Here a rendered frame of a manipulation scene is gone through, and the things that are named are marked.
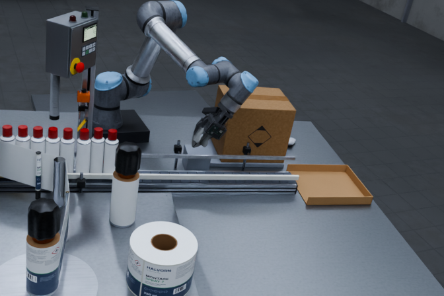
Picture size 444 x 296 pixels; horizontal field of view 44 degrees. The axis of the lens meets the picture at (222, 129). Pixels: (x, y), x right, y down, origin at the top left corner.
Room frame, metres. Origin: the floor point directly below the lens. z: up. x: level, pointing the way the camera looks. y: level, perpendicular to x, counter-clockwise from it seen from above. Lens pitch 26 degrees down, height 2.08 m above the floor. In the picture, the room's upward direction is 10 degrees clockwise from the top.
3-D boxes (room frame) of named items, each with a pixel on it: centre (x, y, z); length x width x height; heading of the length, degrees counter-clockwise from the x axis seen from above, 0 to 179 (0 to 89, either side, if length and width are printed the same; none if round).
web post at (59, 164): (1.59, 0.52, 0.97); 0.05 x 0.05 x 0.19
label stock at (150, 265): (1.31, 0.11, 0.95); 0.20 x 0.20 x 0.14
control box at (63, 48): (1.86, 0.58, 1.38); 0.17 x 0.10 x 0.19; 163
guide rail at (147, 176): (1.86, 0.16, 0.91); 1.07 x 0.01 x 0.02; 108
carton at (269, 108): (2.30, -0.13, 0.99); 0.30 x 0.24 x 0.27; 108
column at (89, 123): (1.93, 0.53, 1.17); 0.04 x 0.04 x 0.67; 18
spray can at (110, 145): (1.82, 0.40, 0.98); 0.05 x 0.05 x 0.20
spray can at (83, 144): (1.79, 0.50, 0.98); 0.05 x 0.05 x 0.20
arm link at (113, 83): (2.26, 0.53, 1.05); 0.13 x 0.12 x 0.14; 140
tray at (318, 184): (2.12, -0.50, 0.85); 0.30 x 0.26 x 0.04; 108
